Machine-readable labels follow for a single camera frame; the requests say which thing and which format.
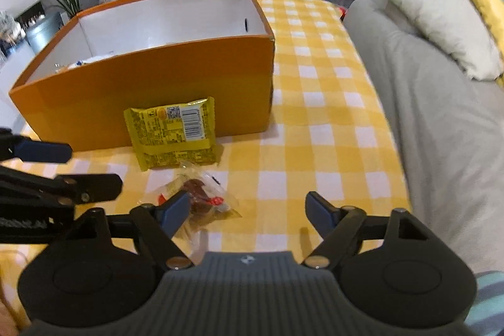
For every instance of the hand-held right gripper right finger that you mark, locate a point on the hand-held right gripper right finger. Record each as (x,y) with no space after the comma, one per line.
(319,212)

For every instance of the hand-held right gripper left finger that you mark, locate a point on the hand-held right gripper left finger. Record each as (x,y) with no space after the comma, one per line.
(175,212)

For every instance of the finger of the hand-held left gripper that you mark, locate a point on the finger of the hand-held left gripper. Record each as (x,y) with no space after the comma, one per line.
(94,187)
(43,153)

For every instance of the clear packet of dried dates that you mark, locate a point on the clear packet of dried dates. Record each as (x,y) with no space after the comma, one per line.
(204,194)

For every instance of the yellow snack packet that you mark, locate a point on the yellow snack packet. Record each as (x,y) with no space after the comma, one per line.
(173,131)

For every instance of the orange cardboard box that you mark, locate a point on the orange cardboard box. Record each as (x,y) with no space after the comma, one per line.
(157,84)

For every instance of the yellow checkered tablecloth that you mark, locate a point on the yellow checkered tablecloth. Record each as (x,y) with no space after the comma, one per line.
(315,123)

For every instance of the clear cracker packet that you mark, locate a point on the clear cracker packet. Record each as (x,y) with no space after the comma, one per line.
(76,64)

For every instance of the grey metal trash can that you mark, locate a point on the grey metal trash can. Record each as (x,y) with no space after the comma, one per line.
(43,31)

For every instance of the grey sofa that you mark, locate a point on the grey sofa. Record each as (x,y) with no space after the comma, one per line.
(433,162)

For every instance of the striped blue cloth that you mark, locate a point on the striped blue cloth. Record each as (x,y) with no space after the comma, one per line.
(490,304)

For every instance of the beige pillow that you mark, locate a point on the beige pillow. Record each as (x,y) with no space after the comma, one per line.
(441,17)

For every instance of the yellow pillow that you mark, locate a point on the yellow pillow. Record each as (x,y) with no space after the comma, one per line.
(488,1)

